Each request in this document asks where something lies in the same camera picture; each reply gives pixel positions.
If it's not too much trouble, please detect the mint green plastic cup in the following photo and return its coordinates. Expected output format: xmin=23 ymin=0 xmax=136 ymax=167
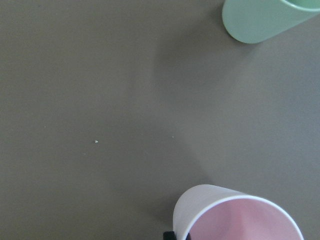
xmin=222 ymin=0 xmax=320 ymax=44

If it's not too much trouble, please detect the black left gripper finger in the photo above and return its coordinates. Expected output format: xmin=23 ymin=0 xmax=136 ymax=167
xmin=162 ymin=231 xmax=176 ymax=240

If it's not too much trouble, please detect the pink plastic cup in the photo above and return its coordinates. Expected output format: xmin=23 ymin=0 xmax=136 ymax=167
xmin=172 ymin=184 xmax=304 ymax=240

